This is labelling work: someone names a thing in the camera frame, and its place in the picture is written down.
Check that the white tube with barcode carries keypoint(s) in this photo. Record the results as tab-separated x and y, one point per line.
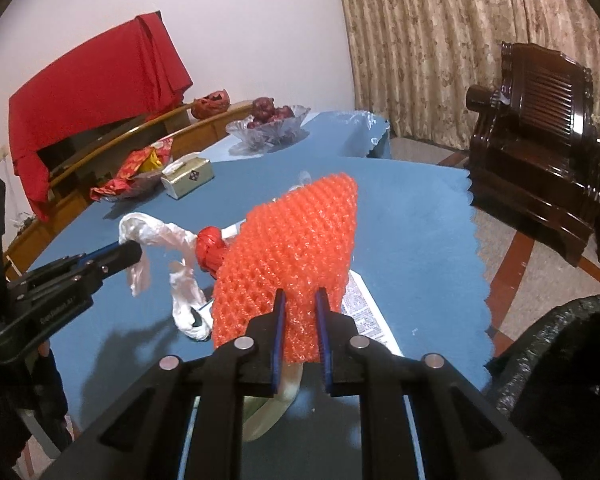
360	305

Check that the red plastic bag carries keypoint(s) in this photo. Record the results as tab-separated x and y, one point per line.
210	249

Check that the black trash bag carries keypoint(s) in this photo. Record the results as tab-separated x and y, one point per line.
547	384

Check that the glass fruit bowl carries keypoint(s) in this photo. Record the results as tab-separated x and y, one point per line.
270	137

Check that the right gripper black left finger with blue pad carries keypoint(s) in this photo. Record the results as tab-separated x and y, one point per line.
183	419

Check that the wooden bench sofa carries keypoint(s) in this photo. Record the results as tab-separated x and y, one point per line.
69	192

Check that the dark red fruits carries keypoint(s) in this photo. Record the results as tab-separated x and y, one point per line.
264	111

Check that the red pumpkin ornament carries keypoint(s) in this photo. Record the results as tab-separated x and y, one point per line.
214	103

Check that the beige patterned curtain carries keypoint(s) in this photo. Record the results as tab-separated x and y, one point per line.
413	60

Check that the blue felt table cloth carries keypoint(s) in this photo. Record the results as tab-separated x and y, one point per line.
415	248

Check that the dark wooden armchair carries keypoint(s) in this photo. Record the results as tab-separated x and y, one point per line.
534	156

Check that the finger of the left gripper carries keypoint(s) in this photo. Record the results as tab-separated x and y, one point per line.
122	258
67	266

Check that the orange foam fruit net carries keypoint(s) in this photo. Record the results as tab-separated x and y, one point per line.
299	243

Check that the red snack packet plate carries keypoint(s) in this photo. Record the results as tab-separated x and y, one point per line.
139	174

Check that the beige tissue box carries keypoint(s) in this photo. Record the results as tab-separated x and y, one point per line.
186	174

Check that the red cloth drape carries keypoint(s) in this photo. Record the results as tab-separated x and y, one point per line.
130	70

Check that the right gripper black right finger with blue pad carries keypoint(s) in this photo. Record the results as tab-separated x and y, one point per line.
420	418

